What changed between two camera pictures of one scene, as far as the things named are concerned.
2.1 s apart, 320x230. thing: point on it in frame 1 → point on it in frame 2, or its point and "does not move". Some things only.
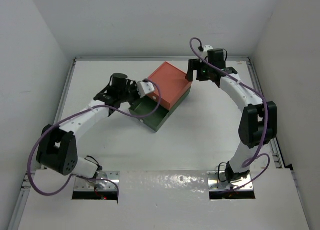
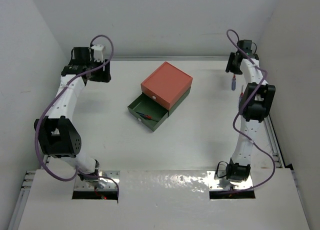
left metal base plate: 83,183 does not move
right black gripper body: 203,74 → 233,67
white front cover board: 169,200 does not move
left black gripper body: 129,93 → 100,76
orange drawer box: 172,82 does not move
